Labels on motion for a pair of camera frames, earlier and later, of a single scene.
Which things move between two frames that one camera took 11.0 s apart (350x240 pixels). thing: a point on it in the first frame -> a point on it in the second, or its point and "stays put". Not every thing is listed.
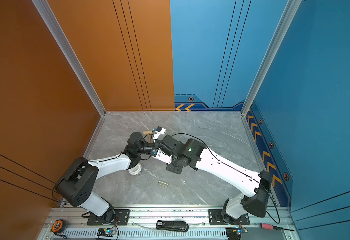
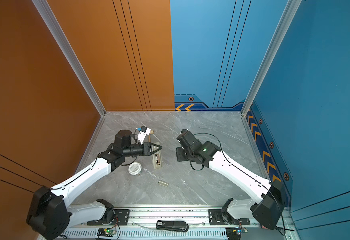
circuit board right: x=235 y=233 stays put
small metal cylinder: x=162 y=183 stays put
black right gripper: x=175 y=170 -> x=179 y=157
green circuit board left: x=107 y=232 stays put
